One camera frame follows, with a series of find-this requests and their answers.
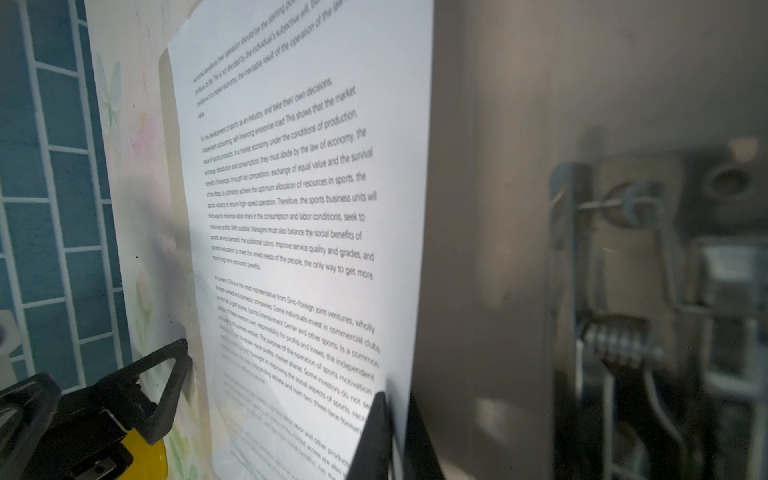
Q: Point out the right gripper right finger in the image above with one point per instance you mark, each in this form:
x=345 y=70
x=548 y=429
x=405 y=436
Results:
x=419 y=458

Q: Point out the beige paper folder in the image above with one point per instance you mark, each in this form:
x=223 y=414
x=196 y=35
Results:
x=477 y=239

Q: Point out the yellow pencil cup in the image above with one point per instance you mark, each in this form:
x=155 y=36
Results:
x=150 y=462

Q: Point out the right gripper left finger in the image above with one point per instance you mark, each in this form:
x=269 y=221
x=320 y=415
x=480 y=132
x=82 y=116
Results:
x=373 y=455

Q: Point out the printed text sheet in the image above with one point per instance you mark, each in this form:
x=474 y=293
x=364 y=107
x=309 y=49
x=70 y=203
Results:
x=303 y=131

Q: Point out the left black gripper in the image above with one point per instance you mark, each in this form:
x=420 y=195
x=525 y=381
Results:
x=48 y=435

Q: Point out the metal folder clip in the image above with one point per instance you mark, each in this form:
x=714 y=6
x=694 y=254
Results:
x=658 y=306

